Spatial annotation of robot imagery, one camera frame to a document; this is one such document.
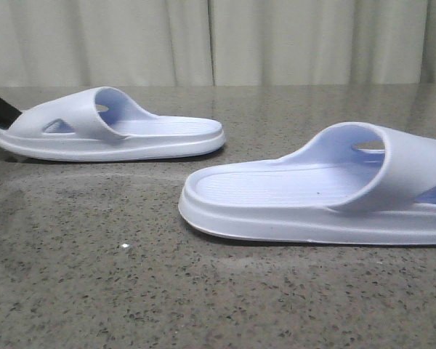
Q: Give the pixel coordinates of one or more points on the beige background curtain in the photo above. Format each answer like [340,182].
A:
[223,43]

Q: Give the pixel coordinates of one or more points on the light blue slipper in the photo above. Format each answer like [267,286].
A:
[353,183]
[105,124]

